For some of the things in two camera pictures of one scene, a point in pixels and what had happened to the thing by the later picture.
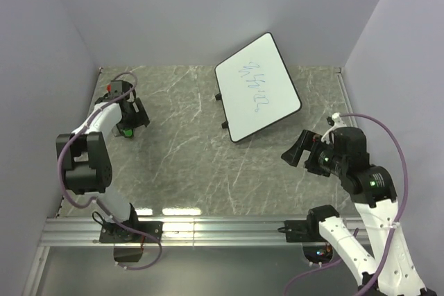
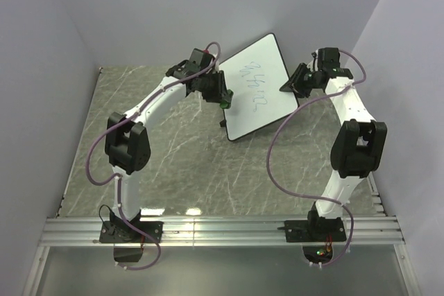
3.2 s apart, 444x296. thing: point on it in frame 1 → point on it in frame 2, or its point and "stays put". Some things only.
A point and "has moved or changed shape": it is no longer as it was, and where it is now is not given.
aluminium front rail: x=193 y=231 stays put
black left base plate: x=112 y=233 stays put
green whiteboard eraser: x=128 y=132 has moved or changed shape
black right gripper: x=308 y=141 → x=295 y=82
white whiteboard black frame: x=256 y=88 stays put
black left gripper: x=139 y=118 → x=221 y=93
